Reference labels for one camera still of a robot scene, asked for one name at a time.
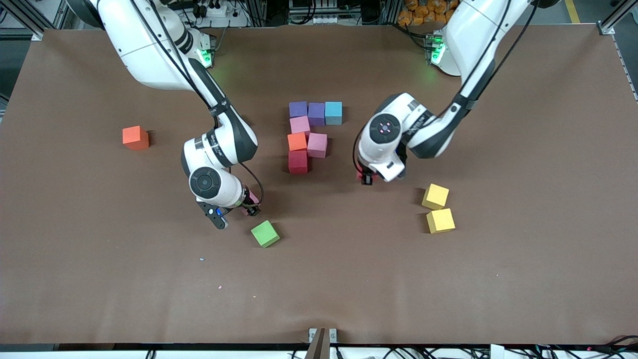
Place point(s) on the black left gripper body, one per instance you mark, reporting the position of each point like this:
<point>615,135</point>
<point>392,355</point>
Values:
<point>367,177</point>

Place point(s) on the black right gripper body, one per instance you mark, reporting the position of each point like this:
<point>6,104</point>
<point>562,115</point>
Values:
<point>250,207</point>

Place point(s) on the pink foam cube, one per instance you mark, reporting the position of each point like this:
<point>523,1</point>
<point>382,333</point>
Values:
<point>317,145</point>
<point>299,124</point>
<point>253,198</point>

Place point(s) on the yellow foam cube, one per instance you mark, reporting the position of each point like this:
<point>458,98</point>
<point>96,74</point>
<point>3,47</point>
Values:
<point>440,220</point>
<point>435,196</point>

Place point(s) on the blue foam cube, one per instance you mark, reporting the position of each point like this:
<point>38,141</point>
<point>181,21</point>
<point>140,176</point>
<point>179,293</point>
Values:
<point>334,113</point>

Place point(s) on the orange foam cube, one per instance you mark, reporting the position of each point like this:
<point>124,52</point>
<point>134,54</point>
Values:
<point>134,137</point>
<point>297,141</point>

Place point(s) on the purple foam cube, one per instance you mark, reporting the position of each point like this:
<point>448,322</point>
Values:
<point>317,113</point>
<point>298,109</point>

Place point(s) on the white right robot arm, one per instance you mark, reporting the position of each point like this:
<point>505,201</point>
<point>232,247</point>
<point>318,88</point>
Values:
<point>149,55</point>

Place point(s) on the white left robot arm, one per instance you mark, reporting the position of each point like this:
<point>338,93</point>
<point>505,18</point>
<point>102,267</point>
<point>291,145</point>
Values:
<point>381,152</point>

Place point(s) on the green foam cube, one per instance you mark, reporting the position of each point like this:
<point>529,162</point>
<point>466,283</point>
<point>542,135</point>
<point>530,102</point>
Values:
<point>264,233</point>

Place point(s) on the brown paper table cover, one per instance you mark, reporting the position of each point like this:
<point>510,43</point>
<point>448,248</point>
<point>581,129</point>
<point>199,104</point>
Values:
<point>349,299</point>

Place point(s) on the white power strip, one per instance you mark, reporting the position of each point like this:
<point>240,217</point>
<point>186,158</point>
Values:
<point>326,20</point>
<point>224,20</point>

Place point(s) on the orange fruit pile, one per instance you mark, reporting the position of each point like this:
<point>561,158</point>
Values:
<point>421,14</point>

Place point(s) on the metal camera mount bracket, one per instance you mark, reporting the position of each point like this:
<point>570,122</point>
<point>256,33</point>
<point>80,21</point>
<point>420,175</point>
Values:
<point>321,346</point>

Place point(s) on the aluminium table edge rail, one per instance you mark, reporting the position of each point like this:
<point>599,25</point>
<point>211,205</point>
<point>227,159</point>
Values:
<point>629,75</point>

